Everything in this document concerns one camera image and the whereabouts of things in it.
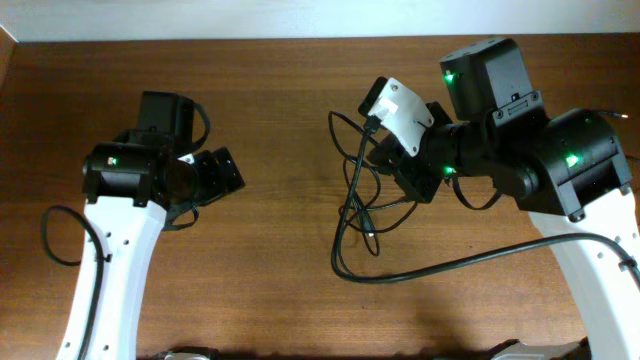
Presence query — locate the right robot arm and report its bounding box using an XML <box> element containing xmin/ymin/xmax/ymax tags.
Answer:
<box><xmin>359</xmin><ymin>37</ymin><xmax>639</xmax><ymax>359</ymax></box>

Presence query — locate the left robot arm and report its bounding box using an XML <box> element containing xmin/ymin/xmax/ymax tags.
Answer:
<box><xmin>57</xmin><ymin>91</ymin><xmax>245</xmax><ymax>359</ymax></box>

